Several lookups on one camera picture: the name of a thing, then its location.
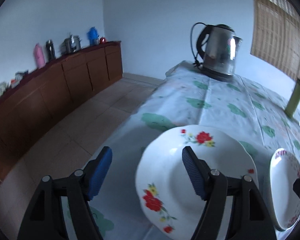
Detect clutter of boxes on sideboard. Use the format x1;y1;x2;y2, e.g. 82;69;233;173
0;70;29;97

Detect blue thermos jug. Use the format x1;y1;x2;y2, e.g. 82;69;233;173
87;27;99;46

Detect white tablecloth green clouds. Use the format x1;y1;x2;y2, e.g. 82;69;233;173
89;61;300;239

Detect pink thermos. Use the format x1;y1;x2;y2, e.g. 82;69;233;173
33;43;46;69

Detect brown wooden sideboard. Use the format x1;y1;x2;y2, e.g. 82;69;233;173
0;41;123;184

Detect small red apple ornament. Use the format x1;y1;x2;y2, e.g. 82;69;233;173
100;37;106;44

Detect red flower white plate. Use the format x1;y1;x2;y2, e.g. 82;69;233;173
135;125;258;239

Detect green insulated bottle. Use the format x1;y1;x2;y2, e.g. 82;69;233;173
284;78;300;119

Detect stainless steel electric kettle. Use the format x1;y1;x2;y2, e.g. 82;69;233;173
190;24;242;82

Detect steel cooking pot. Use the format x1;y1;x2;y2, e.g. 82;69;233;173
60;34;81;55

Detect black steel thermos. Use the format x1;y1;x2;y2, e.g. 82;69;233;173
45;40;56;61

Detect pink floral rimmed plate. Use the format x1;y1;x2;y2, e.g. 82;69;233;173
269;148;300;231

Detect bamboo window blind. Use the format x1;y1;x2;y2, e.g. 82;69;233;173
250;0;300;80

